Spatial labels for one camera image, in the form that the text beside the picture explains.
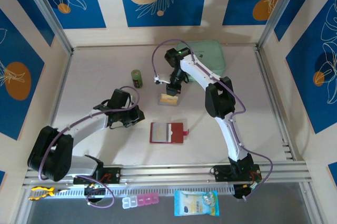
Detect red card holder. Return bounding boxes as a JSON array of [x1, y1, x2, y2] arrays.
[[149, 122, 190, 144]]

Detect green cylindrical battery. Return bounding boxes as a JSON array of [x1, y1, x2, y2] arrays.
[[131, 69, 144, 89]]

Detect mint green zip pouch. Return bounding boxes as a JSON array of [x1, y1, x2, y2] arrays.
[[175, 40, 226, 82]]

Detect white pink pill organizer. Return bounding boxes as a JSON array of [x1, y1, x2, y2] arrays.
[[122, 193, 160, 210]]

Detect blue wet wipes packet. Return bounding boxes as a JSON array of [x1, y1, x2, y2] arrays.
[[173, 190, 220, 217]]

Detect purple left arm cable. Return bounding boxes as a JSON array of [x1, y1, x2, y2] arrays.
[[38, 85, 140, 181]]

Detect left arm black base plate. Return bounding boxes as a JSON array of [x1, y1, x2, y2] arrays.
[[73, 165, 122, 186]]

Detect aluminium front rail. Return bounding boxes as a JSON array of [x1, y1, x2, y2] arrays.
[[22, 160, 314, 187]]

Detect aluminium back rail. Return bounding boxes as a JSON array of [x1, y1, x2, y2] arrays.
[[71, 45, 260, 51]]

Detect aluminium side rail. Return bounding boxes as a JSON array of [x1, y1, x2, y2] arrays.
[[254, 46, 302, 161], [36, 50, 74, 168]]

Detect slotted grey cable duct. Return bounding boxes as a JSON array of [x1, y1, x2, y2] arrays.
[[30, 183, 235, 199]]

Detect purple cable loop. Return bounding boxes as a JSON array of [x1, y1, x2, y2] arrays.
[[85, 179, 116, 208]]

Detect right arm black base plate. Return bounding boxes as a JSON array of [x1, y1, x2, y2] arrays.
[[213, 164, 262, 182]]

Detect yellow handled pliers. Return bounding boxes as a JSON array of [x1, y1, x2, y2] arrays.
[[28, 186, 71, 201]]

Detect aluminium corner post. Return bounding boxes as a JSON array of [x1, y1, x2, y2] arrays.
[[19, 0, 74, 55], [259, 0, 308, 50]]

